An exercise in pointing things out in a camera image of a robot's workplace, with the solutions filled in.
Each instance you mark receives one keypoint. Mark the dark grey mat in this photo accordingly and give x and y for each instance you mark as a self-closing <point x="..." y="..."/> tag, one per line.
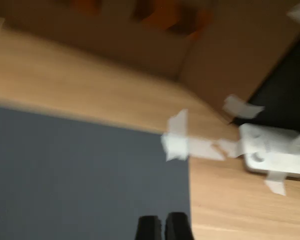
<point x="77" y="175"/>

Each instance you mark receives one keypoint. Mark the brown cardboard box with orange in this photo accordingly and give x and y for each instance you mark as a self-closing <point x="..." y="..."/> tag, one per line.
<point x="114" y="45"/>

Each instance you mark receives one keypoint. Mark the white tape on mat corner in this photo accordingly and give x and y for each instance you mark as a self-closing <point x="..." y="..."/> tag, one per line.
<point x="177" y="145"/>

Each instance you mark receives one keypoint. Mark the white tape strip on bracket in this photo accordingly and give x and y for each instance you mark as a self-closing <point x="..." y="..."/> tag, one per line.
<point x="275" y="183"/>
<point x="229" y="148"/>
<point x="242" y="107"/>

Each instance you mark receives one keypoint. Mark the small white bracket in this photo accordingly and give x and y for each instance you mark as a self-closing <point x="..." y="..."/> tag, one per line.
<point x="267" y="150"/>

